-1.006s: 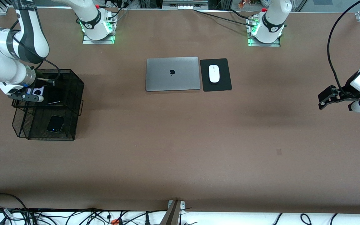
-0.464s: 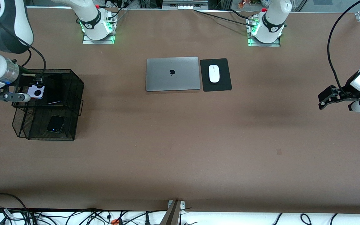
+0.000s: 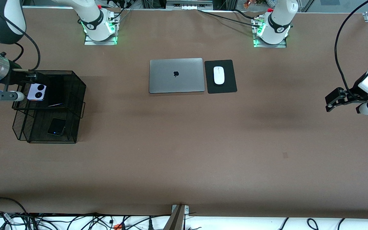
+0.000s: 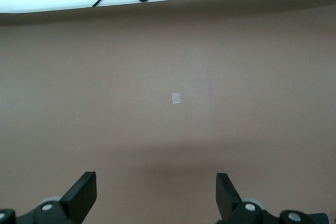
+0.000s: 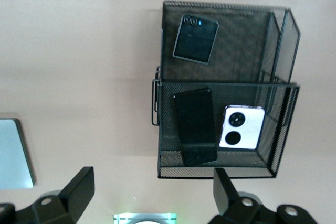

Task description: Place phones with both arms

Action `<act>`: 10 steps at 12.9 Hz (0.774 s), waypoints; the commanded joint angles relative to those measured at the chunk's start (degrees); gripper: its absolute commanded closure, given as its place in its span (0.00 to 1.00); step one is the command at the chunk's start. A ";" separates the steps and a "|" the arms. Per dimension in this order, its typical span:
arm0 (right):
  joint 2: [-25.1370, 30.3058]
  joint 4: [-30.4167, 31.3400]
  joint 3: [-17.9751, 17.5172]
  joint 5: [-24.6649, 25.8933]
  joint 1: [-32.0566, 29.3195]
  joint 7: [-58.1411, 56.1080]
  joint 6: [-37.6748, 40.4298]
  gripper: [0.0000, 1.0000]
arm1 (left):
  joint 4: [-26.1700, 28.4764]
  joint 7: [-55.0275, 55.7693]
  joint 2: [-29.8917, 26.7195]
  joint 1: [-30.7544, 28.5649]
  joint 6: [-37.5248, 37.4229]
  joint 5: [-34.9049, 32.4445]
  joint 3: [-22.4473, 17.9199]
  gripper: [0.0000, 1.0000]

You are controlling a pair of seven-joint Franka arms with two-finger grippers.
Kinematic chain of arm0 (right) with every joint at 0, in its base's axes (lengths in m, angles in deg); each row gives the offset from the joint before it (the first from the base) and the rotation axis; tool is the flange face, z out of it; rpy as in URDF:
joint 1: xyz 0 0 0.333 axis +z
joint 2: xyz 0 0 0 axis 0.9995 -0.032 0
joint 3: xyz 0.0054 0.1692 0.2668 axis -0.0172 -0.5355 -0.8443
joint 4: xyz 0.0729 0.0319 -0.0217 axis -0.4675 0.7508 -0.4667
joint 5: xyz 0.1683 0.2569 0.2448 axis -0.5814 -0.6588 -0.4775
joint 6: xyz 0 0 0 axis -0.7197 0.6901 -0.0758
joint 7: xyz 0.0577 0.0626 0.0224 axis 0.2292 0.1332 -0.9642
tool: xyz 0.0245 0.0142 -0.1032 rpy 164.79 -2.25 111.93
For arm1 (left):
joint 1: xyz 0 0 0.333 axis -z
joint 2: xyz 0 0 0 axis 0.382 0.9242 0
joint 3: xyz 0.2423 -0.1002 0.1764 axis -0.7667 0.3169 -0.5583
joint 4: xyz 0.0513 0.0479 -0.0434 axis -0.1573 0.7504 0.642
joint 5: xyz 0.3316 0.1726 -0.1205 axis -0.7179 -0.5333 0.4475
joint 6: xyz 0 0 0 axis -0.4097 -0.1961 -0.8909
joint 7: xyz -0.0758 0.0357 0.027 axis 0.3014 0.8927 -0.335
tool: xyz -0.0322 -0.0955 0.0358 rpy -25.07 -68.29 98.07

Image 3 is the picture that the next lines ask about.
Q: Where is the white flip phone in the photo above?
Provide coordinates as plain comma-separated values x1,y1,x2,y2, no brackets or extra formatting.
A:
27,83,47,101

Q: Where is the black slab phone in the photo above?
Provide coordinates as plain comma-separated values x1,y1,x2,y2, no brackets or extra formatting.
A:
45,76,65,107

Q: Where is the black flip phone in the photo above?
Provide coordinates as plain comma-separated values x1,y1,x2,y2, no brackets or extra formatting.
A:
47,118,67,137

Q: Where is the black mouse pad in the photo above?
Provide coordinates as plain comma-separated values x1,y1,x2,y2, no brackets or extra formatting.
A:
204,59,238,94

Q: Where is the white computer mouse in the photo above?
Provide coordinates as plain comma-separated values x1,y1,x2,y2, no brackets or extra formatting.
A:
213,66,225,85

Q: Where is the silver closed laptop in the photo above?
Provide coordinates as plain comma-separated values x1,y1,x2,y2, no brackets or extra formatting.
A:
149,58,205,94

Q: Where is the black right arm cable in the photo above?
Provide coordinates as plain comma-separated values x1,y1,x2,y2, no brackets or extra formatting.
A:
0,6,41,71

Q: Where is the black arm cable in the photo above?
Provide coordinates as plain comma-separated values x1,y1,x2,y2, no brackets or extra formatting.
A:
0,6,41,71
334,0,368,99

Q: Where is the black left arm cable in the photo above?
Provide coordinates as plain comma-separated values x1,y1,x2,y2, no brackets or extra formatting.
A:
334,0,368,99

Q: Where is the black wire mesh basket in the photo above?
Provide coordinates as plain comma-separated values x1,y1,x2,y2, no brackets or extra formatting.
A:
12,70,87,144

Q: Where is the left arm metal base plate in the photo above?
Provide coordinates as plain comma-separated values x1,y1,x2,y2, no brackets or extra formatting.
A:
253,35,287,48

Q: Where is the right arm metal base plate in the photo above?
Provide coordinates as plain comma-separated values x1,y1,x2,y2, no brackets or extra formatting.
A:
84,32,118,46

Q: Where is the metal camera mount pole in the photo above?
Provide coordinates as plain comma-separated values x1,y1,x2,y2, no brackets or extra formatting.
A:
164,204,189,230

